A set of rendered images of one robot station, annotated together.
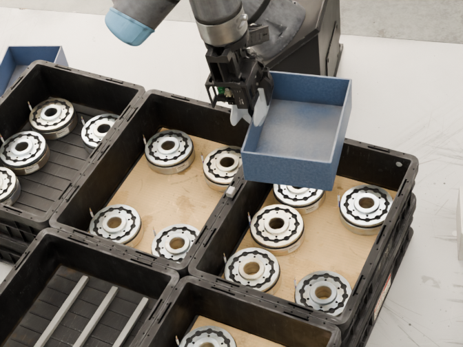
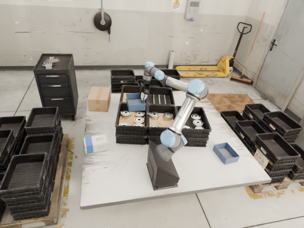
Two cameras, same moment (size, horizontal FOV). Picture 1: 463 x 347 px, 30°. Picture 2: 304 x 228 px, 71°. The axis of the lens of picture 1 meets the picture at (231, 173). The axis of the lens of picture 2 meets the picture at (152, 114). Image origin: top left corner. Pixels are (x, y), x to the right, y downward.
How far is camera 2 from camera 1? 2.66 m
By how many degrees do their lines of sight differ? 91
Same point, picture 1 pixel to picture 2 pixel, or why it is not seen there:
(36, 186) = (189, 121)
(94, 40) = (227, 174)
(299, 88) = (139, 107)
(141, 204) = (167, 122)
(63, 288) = not seen: hidden behind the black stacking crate
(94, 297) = not seen: hidden behind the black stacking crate
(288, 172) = (133, 96)
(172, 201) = (162, 123)
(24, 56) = (235, 159)
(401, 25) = not seen: outside the picture
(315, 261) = (130, 120)
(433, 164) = (115, 159)
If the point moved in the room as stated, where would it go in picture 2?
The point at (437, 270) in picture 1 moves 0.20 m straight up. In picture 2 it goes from (109, 138) to (108, 122)
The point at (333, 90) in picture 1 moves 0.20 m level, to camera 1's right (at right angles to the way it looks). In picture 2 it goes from (132, 107) to (111, 113)
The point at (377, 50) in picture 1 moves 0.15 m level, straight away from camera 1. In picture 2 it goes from (142, 191) to (149, 208)
